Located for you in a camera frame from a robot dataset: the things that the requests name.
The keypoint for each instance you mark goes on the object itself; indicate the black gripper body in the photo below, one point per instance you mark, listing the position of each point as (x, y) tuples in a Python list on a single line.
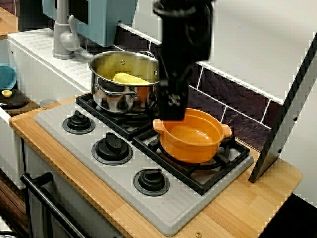
[(185, 39)]

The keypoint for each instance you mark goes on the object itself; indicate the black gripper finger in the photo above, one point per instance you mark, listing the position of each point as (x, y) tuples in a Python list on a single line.
[(178, 111), (164, 104)]

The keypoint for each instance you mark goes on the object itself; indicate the orange plastic pot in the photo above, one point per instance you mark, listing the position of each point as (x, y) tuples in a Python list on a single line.
[(188, 148)]

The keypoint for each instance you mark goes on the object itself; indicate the stainless steel pot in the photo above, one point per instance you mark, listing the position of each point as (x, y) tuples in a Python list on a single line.
[(111, 99)]

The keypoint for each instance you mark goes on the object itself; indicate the black stove knob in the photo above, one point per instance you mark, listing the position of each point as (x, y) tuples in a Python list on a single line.
[(78, 122), (112, 147), (151, 181)]

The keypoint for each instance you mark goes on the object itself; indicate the grey stove top plate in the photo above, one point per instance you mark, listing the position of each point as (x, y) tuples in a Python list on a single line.
[(111, 173)]

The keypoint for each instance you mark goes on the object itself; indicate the yellow corn cob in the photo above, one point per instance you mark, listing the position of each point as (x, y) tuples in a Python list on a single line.
[(128, 78)]

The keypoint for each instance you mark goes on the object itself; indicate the black burner grate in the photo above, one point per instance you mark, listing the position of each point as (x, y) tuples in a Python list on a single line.
[(116, 121), (198, 176)]

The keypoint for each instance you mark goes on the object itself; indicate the dark tile backsplash panel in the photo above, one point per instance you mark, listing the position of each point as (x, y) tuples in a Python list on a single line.
[(237, 99)]

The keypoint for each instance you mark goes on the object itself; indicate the teal plastic bin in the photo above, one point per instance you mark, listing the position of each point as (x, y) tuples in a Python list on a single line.
[(101, 22)]

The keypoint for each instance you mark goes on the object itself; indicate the black slanted support panel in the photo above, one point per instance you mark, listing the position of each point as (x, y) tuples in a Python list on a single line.
[(284, 116)]

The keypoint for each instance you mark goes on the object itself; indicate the wooden countertop board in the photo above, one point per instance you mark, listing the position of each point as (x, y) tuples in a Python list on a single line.
[(247, 205)]

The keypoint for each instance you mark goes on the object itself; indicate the grey toy faucet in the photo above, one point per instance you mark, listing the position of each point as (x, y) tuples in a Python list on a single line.
[(63, 37)]

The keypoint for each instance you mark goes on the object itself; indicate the white oven front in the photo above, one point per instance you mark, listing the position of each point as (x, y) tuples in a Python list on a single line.
[(74, 198)]

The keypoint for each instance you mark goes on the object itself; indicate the white sink unit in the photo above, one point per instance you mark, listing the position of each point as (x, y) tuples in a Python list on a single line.
[(32, 62)]

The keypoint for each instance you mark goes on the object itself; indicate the dark pan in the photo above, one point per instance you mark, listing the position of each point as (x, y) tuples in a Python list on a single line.
[(15, 102)]

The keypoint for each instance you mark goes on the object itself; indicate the small yellow cup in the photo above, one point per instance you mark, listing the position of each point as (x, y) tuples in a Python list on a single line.
[(7, 93)]

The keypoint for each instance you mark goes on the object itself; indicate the teal plate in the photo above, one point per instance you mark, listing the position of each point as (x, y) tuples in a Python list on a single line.
[(7, 77)]

